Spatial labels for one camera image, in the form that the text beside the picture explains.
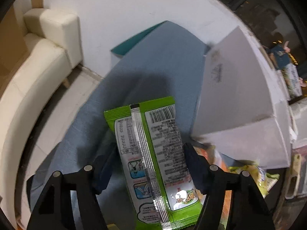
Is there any white open storage box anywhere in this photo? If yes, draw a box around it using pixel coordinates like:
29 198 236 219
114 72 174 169
191 28 291 169

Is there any blue white gift box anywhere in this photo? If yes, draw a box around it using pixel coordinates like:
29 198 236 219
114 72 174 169
268 40 306 99

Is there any orange cracker package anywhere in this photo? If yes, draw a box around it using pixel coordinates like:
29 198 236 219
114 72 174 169
194 146 232 229

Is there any yellow chip bag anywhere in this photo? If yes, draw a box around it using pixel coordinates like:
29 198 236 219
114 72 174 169
229 165 280 198

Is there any flat cardboard sheet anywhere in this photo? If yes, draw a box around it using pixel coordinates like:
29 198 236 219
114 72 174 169
0 0 44 77

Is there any yellow tissue box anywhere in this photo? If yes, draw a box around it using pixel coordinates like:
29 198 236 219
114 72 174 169
285 154 302 200

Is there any green white snack bag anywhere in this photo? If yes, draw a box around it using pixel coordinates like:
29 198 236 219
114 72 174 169
104 97 201 229

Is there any white sofa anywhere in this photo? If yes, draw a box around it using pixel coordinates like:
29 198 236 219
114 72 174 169
1 8 83 228

